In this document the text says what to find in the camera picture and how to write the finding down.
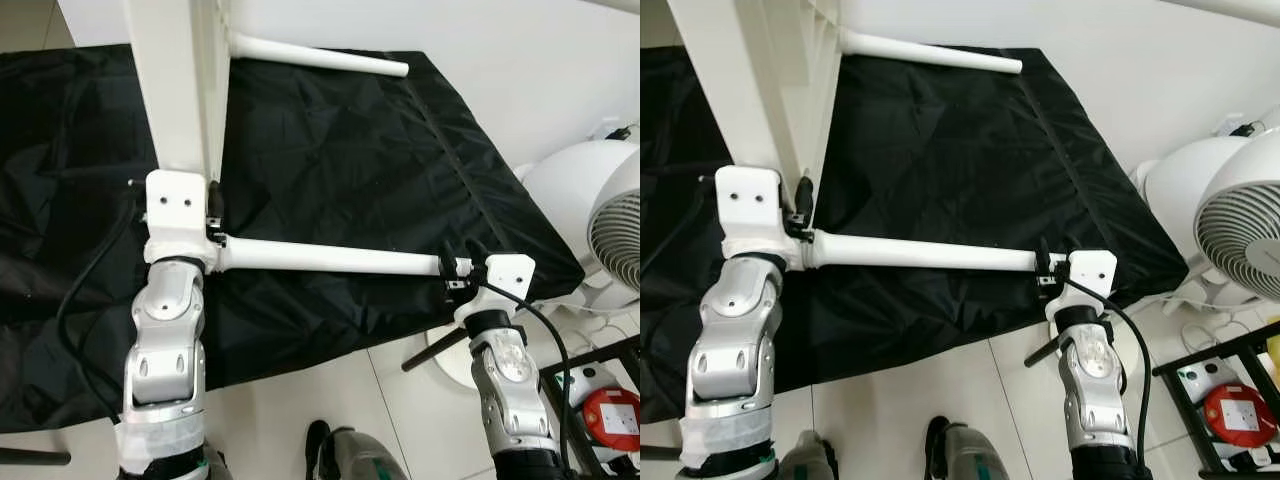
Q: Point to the white plastic table leg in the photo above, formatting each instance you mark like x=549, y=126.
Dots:
x=930, y=50
x=320, y=257
x=615, y=5
x=920, y=250
x=320, y=55
x=1230, y=8

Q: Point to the white plastic table top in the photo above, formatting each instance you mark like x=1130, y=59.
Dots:
x=170, y=80
x=740, y=80

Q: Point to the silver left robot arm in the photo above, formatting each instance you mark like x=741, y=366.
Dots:
x=165, y=340
x=740, y=340

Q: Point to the black cloth cover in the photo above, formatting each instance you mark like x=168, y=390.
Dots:
x=350, y=170
x=950, y=160

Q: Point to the black metal stand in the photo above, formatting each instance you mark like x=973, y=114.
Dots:
x=1200, y=360
x=600, y=355

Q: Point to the grey robot right leg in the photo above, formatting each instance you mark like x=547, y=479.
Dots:
x=360, y=455
x=975, y=455

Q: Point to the grey robot leg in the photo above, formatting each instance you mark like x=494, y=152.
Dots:
x=218, y=468
x=975, y=455
x=808, y=460
x=360, y=455

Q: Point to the red round device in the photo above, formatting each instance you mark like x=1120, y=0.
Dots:
x=612, y=420
x=1240, y=415

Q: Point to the grey robot left leg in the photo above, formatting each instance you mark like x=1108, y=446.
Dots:
x=218, y=468
x=808, y=460

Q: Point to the yellow plastic bag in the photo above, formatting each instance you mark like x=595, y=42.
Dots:
x=1274, y=352

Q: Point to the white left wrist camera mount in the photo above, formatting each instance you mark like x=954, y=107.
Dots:
x=750, y=205
x=175, y=215

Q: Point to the black metal frame bar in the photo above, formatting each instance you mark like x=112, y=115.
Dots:
x=1045, y=352
x=432, y=353
x=35, y=457
x=660, y=453

